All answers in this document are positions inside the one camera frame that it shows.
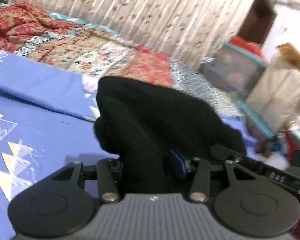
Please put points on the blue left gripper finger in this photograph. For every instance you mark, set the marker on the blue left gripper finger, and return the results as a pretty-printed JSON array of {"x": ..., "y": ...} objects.
[{"x": 180, "y": 164}]

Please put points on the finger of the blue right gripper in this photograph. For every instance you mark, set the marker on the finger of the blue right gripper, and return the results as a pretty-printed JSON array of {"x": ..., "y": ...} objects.
[{"x": 221, "y": 154}]

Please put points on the black pants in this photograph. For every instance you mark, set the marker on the black pants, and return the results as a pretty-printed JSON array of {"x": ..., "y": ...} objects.
[{"x": 143, "y": 123}]

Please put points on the pile of colourful clothes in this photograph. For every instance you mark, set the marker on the pile of colourful clothes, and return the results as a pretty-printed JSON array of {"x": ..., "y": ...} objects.
[{"x": 286, "y": 143}]

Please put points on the clear teal-lid storage box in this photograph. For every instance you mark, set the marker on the clear teal-lid storage box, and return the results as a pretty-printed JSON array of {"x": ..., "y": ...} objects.
[{"x": 237, "y": 71}]

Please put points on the beige fabric storage bag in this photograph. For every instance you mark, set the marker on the beige fabric storage bag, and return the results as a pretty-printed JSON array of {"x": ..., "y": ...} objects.
[{"x": 275, "y": 99}]

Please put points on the floral beige curtain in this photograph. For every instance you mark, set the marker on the floral beige curtain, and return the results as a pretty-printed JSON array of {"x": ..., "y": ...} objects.
[{"x": 187, "y": 30}]

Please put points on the blue printed bedsheet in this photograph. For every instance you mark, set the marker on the blue printed bedsheet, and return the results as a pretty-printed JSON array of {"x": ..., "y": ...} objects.
[{"x": 46, "y": 120}]

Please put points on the red floral quilt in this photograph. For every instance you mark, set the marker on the red floral quilt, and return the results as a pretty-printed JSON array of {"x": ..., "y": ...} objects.
[{"x": 95, "y": 51}]

